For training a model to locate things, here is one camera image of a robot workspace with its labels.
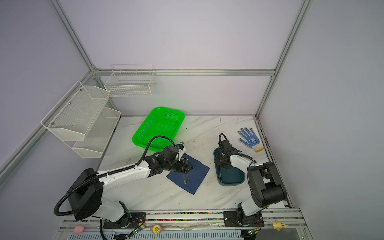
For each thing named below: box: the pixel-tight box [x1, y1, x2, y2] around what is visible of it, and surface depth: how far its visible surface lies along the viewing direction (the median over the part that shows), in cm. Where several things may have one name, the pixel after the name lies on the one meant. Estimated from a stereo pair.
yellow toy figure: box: [272, 219, 289, 232], surface depth 70 cm
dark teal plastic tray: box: [213, 147, 246, 187], surface depth 90 cm
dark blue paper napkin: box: [166, 153, 210, 195], surface depth 89 cm
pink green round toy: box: [150, 224, 163, 234], surface depth 69 cm
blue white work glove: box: [238, 127, 265, 153], surface depth 106 cm
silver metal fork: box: [183, 173, 190, 185], surface depth 89 cm
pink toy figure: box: [73, 225, 85, 234], surface depth 71 cm
